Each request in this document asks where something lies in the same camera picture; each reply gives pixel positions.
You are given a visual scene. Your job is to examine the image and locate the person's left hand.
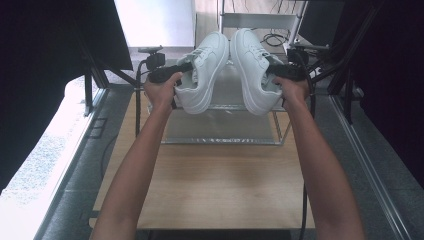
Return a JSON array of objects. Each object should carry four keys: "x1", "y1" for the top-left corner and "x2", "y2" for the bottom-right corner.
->
[{"x1": 143, "y1": 71, "x2": 184, "y2": 113}]

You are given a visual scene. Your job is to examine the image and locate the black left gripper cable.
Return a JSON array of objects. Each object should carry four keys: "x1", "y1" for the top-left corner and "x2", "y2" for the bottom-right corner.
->
[{"x1": 99, "y1": 59, "x2": 148, "y2": 181}]

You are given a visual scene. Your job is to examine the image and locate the white sneaker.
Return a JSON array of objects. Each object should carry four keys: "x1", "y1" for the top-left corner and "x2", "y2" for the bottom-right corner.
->
[
  {"x1": 229, "y1": 28, "x2": 285, "y2": 117},
  {"x1": 173, "y1": 30, "x2": 230, "y2": 115}
]

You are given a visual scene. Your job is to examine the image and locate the aluminium floor rail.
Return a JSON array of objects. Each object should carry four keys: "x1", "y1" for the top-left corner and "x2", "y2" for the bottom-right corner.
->
[
  {"x1": 329, "y1": 94, "x2": 413, "y2": 240},
  {"x1": 33, "y1": 88, "x2": 109, "y2": 240}
]

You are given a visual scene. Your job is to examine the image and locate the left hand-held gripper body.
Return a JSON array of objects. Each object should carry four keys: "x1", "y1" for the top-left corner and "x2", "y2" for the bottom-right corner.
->
[{"x1": 138, "y1": 45, "x2": 176, "y2": 83}]

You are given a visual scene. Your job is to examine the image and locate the white desk frame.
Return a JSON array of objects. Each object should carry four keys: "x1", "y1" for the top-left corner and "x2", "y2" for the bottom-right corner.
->
[{"x1": 216, "y1": 0, "x2": 308, "y2": 73}]

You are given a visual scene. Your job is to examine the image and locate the dark panel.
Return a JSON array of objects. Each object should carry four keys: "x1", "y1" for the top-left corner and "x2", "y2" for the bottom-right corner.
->
[{"x1": 298, "y1": 0, "x2": 345, "y2": 48}]

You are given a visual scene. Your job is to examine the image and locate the dark floor outlet cover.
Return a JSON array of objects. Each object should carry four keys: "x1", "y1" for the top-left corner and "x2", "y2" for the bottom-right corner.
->
[{"x1": 87, "y1": 117, "x2": 108, "y2": 140}]

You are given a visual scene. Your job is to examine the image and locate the black metal stand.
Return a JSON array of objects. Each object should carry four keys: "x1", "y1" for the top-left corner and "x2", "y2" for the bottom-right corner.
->
[
  {"x1": 77, "y1": 39, "x2": 148, "y2": 118},
  {"x1": 299, "y1": 0, "x2": 384, "y2": 125}
]

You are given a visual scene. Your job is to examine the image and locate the metal two-tier shoe rack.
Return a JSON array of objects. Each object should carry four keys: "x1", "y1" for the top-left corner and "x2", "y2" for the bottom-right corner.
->
[{"x1": 146, "y1": 58, "x2": 298, "y2": 146}]

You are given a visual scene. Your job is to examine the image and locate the black cable bundle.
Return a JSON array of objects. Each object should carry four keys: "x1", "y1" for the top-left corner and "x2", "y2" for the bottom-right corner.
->
[{"x1": 259, "y1": 26, "x2": 321, "y2": 59}]

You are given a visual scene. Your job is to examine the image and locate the black curtain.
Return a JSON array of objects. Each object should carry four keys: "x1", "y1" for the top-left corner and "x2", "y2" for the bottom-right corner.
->
[
  {"x1": 0, "y1": 0, "x2": 134, "y2": 195},
  {"x1": 333, "y1": 0, "x2": 424, "y2": 189}
]

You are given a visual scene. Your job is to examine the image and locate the person's right hand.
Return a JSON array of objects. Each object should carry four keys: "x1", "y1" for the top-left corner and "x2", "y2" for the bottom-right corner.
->
[{"x1": 272, "y1": 76, "x2": 310, "y2": 113}]

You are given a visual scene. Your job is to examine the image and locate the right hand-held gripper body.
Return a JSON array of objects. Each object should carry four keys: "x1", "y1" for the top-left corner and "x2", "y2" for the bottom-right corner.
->
[{"x1": 286, "y1": 44, "x2": 329, "y2": 81}]

